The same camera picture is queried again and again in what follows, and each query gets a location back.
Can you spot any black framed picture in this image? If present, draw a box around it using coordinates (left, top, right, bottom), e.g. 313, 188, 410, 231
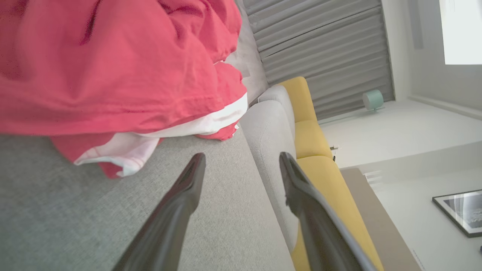
432, 189, 482, 239

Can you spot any light grey sofa cushion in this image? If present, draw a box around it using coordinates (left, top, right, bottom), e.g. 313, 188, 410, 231
240, 100, 300, 253

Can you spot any red jersey with white trim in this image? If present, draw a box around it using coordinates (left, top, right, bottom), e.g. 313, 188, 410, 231
0, 0, 249, 179

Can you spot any bright window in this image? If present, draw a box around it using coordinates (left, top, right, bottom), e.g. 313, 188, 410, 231
438, 0, 482, 65

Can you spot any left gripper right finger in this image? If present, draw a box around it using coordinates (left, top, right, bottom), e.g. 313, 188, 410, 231
279, 152, 378, 271

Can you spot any grey pleated curtain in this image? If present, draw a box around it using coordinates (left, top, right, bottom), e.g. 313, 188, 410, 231
242, 0, 396, 122

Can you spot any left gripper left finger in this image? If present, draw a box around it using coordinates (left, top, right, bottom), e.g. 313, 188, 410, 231
113, 152, 207, 271

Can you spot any grey fabric sofa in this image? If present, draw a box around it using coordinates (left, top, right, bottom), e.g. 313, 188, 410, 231
0, 0, 296, 271

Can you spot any yellow upholstered sofa backrest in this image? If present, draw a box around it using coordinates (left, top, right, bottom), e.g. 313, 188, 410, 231
279, 76, 385, 271

